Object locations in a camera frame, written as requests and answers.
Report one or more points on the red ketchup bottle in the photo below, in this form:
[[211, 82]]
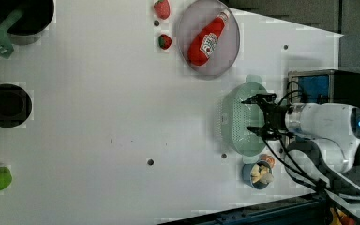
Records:
[[204, 44]]

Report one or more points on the green toy pear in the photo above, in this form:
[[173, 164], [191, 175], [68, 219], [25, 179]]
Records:
[[5, 177]]

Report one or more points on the green plastic strainer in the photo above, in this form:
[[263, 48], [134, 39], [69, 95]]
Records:
[[235, 118]]

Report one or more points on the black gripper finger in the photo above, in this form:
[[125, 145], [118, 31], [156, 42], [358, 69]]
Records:
[[260, 99], [261, 131]]

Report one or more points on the blue bowl with food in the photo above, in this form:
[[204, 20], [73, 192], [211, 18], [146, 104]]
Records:
[[257, 175]]

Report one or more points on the green plastic spatula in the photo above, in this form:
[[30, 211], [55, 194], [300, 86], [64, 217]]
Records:
[[6, 48]]

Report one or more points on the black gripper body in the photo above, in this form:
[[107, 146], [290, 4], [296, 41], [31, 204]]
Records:
[[274, 121]]

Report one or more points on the black toaster oven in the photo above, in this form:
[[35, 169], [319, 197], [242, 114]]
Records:
[[325, 86]]

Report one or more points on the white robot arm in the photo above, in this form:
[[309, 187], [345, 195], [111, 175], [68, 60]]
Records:
[[324, 139]]

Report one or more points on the grey round plate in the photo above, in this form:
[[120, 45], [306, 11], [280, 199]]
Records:
[[191, 22]]

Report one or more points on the small red toy strawberry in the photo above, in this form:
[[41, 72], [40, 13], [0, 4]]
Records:
[[164, 42]]

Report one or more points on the orange slice toy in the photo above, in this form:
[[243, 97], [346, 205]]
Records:
[[269, 159]]

